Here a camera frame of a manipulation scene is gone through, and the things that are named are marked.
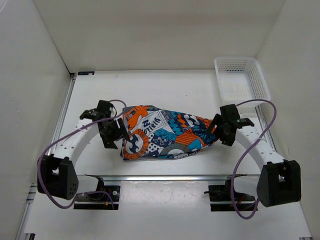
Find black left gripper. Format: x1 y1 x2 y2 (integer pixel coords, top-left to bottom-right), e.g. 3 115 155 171
99 117 131 149

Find colourful patterned shorts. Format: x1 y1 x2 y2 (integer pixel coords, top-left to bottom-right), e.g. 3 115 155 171
120 105 218 161

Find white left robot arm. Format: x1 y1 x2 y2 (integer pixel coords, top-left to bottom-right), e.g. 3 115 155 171
37 100 129 201

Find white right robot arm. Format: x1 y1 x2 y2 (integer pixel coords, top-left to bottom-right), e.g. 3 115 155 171
208 104 301 207

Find white perforated plastic basket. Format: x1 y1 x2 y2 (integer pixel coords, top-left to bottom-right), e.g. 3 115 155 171
214 56 271 108

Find aluminium right frame rail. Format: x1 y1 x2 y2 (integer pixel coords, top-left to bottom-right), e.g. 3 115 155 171
254 104 313 240

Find aluminium left frame rail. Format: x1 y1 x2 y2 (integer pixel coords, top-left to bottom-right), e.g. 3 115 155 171
14 72 78 240

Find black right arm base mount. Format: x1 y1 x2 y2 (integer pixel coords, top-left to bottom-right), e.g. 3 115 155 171
204 183 259 213

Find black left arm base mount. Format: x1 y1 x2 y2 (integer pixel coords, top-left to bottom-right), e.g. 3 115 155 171
73 185 121 211

